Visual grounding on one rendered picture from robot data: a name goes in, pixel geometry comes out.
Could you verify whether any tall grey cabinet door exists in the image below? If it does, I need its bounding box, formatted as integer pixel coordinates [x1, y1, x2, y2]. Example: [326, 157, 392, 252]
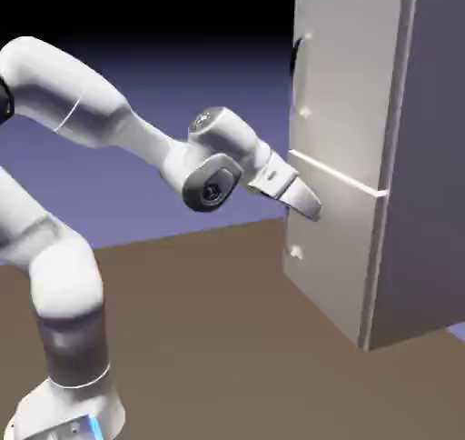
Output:
[288, 0, 415, 191]

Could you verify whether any short grey cabinet door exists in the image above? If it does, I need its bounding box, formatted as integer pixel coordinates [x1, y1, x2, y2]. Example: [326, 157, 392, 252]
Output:
[282, 151, 389, 349]

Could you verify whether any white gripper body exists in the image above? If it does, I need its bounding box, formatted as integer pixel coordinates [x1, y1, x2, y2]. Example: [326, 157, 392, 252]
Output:
[278, 176, 323, 222]

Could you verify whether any dark curved door handle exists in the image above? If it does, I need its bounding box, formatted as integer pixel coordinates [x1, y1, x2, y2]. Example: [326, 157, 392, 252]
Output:
[289, 37, 305, 75]

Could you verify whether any grey painted cabinet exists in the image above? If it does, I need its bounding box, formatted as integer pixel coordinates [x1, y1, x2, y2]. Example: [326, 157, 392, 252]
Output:
[282, 0, 465, 353]

